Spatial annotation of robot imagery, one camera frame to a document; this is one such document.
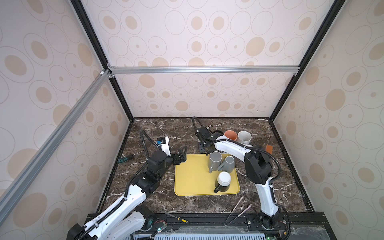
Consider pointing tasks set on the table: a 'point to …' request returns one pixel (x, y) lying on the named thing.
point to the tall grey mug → (214, 161)
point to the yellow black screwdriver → (179, 218)
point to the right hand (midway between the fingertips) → (203, 147)
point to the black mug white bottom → (224, 180)
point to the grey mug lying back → (228, 165)
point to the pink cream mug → (231, 134)
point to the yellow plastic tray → (193, 176)
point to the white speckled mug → (244, 137)
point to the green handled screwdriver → (122, 159)
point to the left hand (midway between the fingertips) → (183, 146)
